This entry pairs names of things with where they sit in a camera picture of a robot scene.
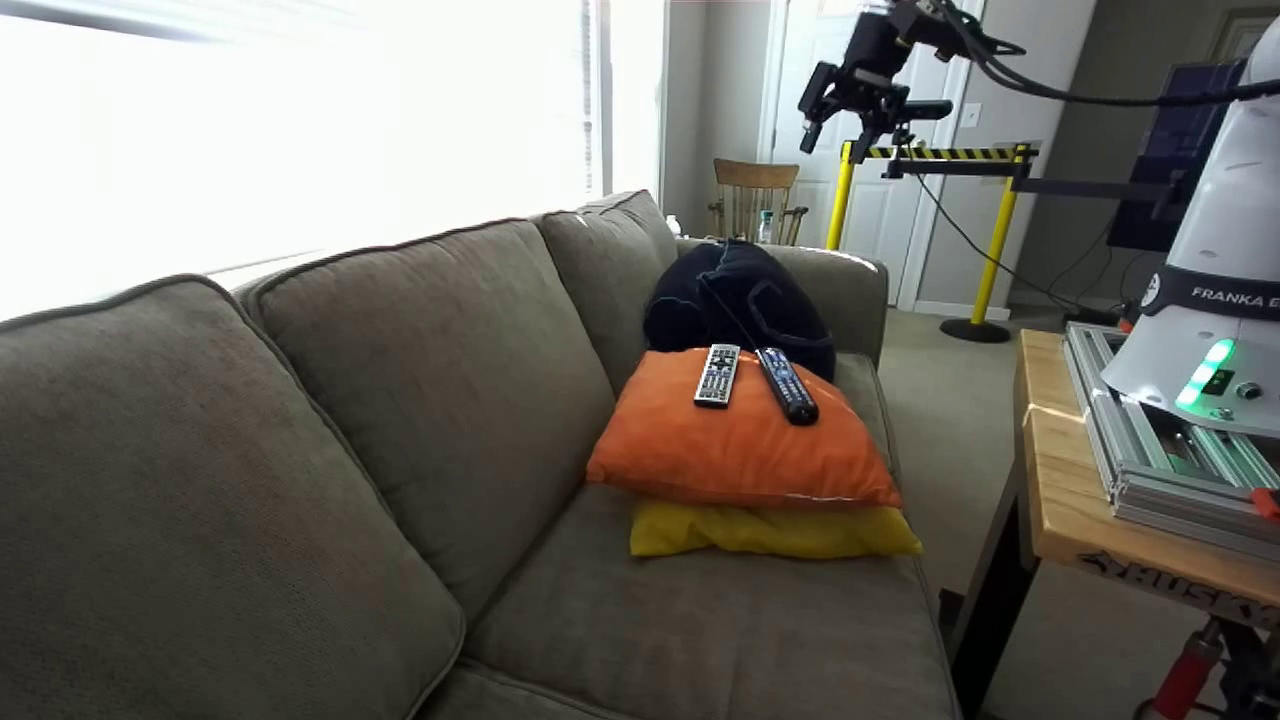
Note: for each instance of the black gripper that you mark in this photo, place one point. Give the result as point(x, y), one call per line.
point(872, 54)

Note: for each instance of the black remote controller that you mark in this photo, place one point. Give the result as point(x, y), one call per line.
point(784, 387)

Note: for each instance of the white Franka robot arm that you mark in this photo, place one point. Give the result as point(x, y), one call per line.
point(1222, 225)

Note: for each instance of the grey remote controller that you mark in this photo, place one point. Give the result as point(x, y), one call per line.
point(718, 372)

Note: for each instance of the white door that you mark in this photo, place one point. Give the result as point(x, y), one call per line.
point(864, 213)

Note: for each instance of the wooden chair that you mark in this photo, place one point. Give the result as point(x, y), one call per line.
point(754, 196)

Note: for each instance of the yellow black barrier stand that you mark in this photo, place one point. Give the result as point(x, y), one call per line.
point(993, 225)

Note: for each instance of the navy blue pillow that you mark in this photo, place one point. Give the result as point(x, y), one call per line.
point(735, 305)

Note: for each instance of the sofa back cushion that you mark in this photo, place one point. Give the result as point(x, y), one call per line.
point(184, 534)
point(441, 402)
point(606, 272)

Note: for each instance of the orange pillow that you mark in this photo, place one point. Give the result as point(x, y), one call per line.
point(742, 445)

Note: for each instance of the yellow pillow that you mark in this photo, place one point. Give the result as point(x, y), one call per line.
point(774, 530)

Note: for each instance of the wooden table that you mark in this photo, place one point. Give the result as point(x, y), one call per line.
point(1067, 493)

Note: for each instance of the white window blinds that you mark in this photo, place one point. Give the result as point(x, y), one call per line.
point(266, 135)

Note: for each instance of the grey-brown fabric sofa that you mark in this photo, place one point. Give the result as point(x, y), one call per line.
point(401, 534)

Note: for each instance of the red clamp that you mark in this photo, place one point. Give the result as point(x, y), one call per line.
point(1186, 675)

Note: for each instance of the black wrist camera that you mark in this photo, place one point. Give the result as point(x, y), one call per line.
point(942, 24)

